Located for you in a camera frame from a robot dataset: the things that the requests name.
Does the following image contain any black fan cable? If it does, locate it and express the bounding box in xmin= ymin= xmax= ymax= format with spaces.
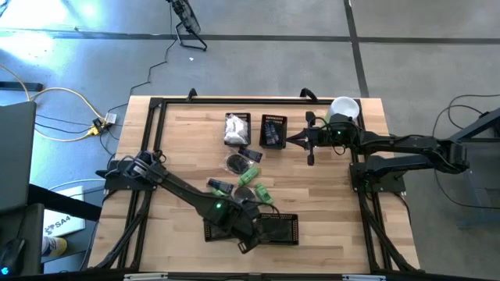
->
xmin=99 ymin=3 xmax=175 ymax=130

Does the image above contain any blue-grey metal table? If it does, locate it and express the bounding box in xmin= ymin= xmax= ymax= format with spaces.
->
xmin=448 ymin=107 xmax=500 ymax=229

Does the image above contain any black desk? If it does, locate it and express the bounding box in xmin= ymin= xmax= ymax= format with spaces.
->
xmin=0 ymin=183 xmax=103 ymax=276

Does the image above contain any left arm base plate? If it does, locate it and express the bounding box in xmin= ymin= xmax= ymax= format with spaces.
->
xmin=95 ymin=159 xmax=162 ymax=191

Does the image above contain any black floor fan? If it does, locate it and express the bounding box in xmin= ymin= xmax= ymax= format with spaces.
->
xmin=166 ymin=0 xmax=209 ymax=52

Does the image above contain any silver bracket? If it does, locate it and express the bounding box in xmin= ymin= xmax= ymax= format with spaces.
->
xmin=123 ymin=272 xmax=170 ymax=281
xmin=342 ymin=274 xmax=388 ymax=281

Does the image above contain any green wipes canister white lid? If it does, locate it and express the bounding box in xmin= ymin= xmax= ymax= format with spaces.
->
xmin=326 ymin=96 xmax=361 ymax=122

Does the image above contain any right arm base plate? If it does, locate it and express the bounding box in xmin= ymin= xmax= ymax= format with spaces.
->
xmin=349 ymin=162 xmax=407 ymax=195

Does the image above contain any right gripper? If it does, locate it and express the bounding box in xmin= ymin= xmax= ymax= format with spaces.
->
xmin=287 ymin=111 xmax=333 ymax=166

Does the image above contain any black floor bar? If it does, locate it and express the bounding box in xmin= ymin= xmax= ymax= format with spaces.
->
xmin=0 ymin=81 xmax=44 ymax=93

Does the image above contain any white cardboard box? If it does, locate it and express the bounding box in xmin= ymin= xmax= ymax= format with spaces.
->
xmin=41 ymin=185 xmax=87 ymax=238

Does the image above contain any black floor cable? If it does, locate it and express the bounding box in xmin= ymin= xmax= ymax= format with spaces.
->
xmin=431 ymin=93 xmax=500 ymax=210

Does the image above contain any black computer mouse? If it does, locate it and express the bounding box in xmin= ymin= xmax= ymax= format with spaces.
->
xmin=0 ymin=238 xmax=26 ymax=276

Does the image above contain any black slotted plastic basket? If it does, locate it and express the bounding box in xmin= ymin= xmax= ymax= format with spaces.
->
xmin=259 ymin=114 xmax=288 ymax=151
xmin=223 ymin=112 xmax=252 ymax=148
xmin=255 ymin=212 xmax=300 ymax=246
xmin=202 ymin=213 xmax=255 ymax=245

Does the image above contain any dark grey monitor panel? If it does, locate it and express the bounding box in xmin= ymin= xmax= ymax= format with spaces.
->
xmin=0 ymin=101 xmax=38 ymax=215

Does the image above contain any yellow and white can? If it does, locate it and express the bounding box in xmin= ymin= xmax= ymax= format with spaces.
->
xmin=41 ymin=235 xmax=68 ymax=258

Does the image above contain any yellow floor cable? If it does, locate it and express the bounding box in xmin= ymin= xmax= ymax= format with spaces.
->
xmin=0 ymin=64 xmax=107 ymax=142

